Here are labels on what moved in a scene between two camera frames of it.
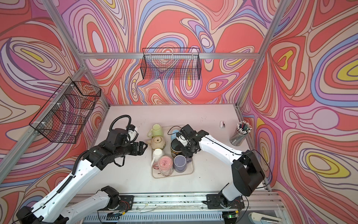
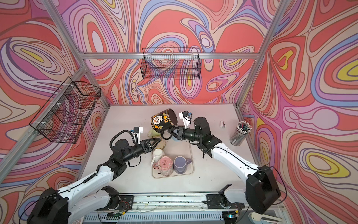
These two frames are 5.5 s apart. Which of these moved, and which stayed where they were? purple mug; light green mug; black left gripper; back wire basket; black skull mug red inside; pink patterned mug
Moved: black skull mug red inside; black left gripper
Stayed: light green mug; pink patterned mug; purple mug; back wire basket
